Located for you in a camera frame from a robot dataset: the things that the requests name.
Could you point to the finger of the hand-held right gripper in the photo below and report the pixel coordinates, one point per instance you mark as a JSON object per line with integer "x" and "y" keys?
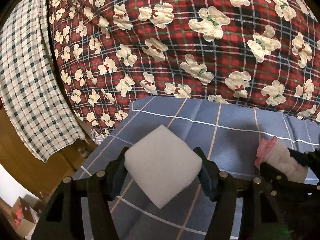
{"x": 310, "y": 158}
{"x": 280, "y": 183}

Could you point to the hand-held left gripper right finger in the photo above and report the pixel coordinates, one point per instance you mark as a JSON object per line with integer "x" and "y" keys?
{"x": 206, "y": 182}

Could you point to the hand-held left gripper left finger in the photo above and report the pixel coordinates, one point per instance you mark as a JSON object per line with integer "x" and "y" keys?
{"x": 118, "y": 180}

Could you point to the white foam sponge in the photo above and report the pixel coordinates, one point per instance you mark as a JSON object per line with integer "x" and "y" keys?
{"x": 162, "y": 165}

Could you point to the blue checked bed sheet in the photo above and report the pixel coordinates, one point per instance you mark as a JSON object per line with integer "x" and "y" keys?
{"x": 225, "y": 135}

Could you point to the cardboard box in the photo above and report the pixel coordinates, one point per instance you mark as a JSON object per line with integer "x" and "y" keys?
{"x": 23, "y": 220}

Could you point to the red plaid bear blanket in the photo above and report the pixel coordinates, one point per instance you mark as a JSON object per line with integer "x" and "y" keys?
{"x": 175, "y": 55}

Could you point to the white green checked cloth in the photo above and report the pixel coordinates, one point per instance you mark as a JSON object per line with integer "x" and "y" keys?
{"x": 27, "y": 80}

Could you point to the wooden bed frame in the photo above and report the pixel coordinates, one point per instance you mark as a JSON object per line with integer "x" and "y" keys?
{"x": 37, "y": 175}

